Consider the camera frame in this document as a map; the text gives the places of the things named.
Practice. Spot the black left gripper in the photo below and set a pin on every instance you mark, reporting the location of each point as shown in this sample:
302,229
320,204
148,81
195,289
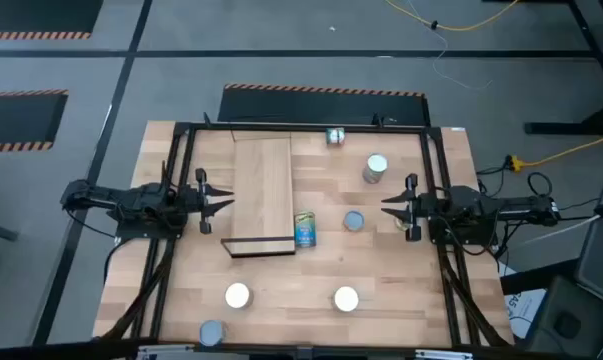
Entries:
191,202

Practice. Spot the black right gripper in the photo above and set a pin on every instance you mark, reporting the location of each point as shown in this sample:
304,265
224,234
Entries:
421,207

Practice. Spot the yellowish label can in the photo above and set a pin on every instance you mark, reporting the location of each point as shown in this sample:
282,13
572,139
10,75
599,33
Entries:
402,226

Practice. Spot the tall peaches label can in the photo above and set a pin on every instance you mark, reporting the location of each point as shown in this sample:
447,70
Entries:
376,165

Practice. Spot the short yellow pink rings can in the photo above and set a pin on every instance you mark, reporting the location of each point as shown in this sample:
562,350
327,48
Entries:
353,220

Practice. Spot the blue cherries label can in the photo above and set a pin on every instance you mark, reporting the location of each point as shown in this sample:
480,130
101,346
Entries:
305,230

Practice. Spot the small orange fruit label can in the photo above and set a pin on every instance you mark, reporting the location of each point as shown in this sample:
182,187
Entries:
335,136

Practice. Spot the green yellow label can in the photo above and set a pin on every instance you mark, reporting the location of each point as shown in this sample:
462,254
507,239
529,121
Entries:
211,332

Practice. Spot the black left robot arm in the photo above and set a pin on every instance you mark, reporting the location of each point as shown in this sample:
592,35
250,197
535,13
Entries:
131,200

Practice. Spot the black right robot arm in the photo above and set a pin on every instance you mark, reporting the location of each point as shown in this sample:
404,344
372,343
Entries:
481,200

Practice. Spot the orange pineapple label can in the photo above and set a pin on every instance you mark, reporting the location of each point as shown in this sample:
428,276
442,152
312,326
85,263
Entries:
238,295

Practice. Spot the yellow power plug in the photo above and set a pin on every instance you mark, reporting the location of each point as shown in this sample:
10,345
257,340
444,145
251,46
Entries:
515,163

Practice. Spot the black hazard-striped floor mat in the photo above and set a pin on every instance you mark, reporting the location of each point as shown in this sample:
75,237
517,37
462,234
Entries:
21,120
321,107
41,15

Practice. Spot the white printed box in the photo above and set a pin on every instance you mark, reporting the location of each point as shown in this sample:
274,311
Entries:
526,310

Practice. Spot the dark gray lower desk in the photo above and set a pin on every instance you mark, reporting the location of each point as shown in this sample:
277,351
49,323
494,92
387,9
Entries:
581,310

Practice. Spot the dark gray desk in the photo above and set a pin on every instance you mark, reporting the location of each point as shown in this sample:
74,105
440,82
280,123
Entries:
581,310
601,265

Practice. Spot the dark gray desk top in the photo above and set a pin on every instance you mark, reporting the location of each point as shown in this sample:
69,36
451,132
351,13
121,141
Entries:
601,265

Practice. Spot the wooden shelf with black frame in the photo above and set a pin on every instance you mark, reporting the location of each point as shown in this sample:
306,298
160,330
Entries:
263,190

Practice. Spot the black table frame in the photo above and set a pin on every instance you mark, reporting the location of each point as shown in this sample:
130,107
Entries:
281,127

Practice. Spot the silver aluminium bracket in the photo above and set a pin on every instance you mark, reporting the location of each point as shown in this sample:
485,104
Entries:
443,354
163,350

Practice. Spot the black desk leg frame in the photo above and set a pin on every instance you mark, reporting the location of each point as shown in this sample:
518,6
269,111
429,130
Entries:
571,128

